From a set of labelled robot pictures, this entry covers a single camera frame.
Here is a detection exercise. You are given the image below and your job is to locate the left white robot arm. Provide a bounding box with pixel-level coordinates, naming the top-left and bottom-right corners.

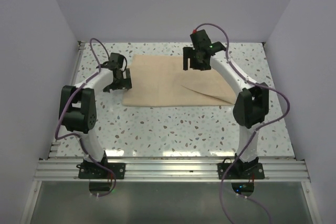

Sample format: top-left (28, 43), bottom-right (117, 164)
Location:
top-left (55, 53), bottom-right (132, 178)

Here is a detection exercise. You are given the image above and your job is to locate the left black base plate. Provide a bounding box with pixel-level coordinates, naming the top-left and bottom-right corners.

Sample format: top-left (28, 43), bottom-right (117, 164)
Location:
top-left (76, 162), bottom-right (126, 179)

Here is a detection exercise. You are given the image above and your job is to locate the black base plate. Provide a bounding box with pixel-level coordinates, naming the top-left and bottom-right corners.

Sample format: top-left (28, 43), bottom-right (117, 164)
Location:
top-left (76, 162), bottom-right (126, 179)
top-left (217, 157), bottom-right (265, 181)

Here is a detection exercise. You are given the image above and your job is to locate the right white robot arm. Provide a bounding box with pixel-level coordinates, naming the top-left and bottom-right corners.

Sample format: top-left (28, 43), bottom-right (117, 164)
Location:
top-left (183, 29), bottom-right (269, 178)

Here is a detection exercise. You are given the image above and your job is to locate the beige cloth wrap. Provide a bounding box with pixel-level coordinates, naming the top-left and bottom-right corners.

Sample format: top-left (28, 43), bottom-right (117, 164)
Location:
top-left (122, 55), bottom-right (236, 107)

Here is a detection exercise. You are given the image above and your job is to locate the aluminium mounting rail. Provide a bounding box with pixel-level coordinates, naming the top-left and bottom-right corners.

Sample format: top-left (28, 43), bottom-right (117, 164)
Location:
top-left (33, 157), bottom-right (310, 183)

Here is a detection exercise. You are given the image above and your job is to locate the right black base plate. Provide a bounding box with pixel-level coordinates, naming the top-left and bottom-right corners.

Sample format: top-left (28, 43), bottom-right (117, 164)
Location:
top-left (217, 157), bottom-right (265, 181)

